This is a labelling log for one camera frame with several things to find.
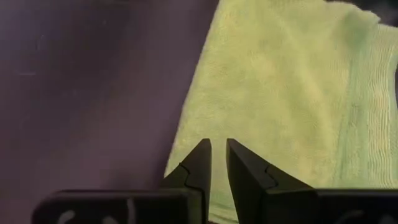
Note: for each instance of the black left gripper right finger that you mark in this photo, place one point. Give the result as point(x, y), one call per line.
point(295, 208)

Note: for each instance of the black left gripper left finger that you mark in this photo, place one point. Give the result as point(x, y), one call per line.
point(140, 207)

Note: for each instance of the green microfiber towel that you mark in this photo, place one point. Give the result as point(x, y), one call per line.
point(280, 93)

